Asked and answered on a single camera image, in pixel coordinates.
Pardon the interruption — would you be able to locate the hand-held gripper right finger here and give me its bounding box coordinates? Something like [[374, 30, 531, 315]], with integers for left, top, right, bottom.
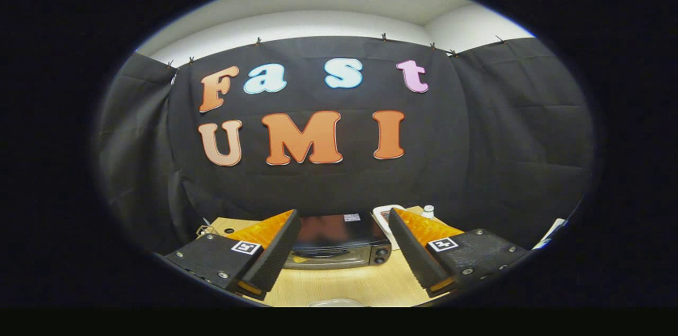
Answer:
[[388, 207, 530, 298]]

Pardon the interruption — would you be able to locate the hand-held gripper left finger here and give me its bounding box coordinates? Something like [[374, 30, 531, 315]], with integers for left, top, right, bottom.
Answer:
[[163, 209, 301, 300]]

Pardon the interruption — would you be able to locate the black toaster oven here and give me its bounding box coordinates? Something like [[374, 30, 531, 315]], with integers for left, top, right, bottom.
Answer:
[[282, 213, 392, 270]]

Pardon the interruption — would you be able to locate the white box with dark label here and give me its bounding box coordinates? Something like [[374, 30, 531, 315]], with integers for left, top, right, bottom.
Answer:
[[372, 204, 406, 231]]

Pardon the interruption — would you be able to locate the white oval plate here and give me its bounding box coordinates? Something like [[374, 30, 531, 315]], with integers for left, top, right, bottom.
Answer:
[[309, 298, 365, 308]]

